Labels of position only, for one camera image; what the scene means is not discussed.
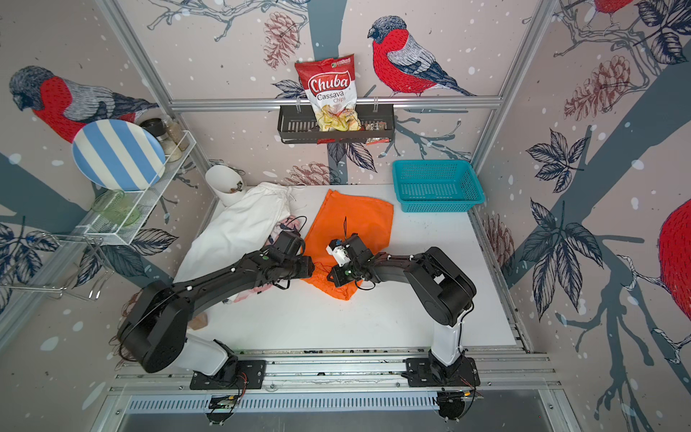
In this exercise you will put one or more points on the orange shorts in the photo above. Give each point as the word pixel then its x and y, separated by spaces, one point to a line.
pixel 340 216

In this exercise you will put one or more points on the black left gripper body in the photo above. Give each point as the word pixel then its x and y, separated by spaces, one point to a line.
pixel 298 268

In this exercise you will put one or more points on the white ceramic cup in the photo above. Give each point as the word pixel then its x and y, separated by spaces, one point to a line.
pixel 226 183

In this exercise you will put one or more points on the small snack packet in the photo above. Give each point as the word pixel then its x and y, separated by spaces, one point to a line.
pixel 374 126

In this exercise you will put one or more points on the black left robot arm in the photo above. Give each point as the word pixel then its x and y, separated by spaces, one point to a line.
pixel 154 332

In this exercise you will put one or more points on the white shorts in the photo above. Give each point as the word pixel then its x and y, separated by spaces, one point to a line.
pixel 242 228

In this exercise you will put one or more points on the pink patterned shorts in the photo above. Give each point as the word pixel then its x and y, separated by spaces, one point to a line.
pixel 290 223

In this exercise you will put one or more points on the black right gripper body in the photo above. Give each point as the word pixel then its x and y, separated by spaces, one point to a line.
pixel 349 272

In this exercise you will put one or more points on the red Chuba chips bag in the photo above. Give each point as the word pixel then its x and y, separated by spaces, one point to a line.
pixel 330 86

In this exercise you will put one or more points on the blue white striped plate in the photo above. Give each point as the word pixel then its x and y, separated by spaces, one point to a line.
pixel 119 155

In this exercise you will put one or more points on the chrome wire wall rack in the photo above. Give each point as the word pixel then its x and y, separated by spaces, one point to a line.
pixel 55 265

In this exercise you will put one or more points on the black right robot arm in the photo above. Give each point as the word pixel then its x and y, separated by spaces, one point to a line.
pixel 445 292

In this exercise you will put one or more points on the clear acrylic wall shelf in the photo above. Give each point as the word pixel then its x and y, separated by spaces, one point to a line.
pixel 94 227

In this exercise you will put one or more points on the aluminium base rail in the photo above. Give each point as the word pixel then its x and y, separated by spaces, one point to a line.
pixel 313 382

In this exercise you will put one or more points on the teal plastic basket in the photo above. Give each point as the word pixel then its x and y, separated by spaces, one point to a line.
pixel 436 185

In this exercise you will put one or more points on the dark lid spice jar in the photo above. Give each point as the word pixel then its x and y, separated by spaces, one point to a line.
pixel 157 128

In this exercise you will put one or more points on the black wire wall basket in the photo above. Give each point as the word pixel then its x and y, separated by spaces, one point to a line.
pixel 299 126

